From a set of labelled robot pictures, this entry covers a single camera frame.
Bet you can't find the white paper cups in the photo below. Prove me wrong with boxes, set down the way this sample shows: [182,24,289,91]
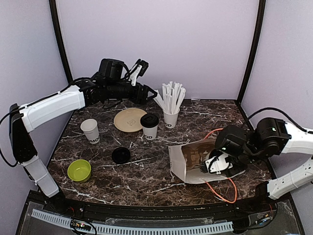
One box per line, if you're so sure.
[80,119,100,144]

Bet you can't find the black corner frame post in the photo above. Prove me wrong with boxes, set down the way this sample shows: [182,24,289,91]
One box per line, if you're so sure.
[236,0,266,105]

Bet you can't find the black coffee cup lid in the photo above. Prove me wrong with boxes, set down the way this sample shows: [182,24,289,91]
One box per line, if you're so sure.
[140,113,159,128]

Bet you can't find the beige bear plate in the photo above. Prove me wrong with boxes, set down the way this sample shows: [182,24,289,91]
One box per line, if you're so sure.
[113,108,147,133]

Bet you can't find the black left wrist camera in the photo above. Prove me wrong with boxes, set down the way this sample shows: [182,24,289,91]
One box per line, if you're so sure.
[98,58,125,80]

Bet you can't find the green plastic bowl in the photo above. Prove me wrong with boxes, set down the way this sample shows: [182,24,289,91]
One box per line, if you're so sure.
[67,159,91,183]

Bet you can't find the white perforated cable rail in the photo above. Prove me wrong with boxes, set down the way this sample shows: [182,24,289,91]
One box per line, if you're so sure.
[31,209,234,235]

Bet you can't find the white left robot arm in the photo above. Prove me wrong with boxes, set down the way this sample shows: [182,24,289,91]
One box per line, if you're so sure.
[9,78,157,213]

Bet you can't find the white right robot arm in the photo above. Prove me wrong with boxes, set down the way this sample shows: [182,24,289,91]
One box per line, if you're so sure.
[200,117,313,212]

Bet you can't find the black left frame post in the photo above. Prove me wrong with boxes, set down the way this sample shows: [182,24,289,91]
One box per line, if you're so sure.
[49,0,73,83]

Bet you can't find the cream bear paper bag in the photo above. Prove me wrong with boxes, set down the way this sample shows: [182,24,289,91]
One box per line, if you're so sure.
[168,127,245,204]

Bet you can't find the white paper straw cup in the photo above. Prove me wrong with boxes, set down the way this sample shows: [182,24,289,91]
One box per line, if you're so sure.
[163,109,180,128]

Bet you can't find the brown pulp cup carrier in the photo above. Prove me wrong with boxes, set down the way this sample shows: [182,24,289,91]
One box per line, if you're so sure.
[181,143,214,170]

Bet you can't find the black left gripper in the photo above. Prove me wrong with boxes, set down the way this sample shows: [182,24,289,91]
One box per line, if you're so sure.
[106,80,157,104]

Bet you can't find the white paper coffee cup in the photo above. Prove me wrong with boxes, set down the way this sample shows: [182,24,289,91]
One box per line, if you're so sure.
[142,126,158,140]

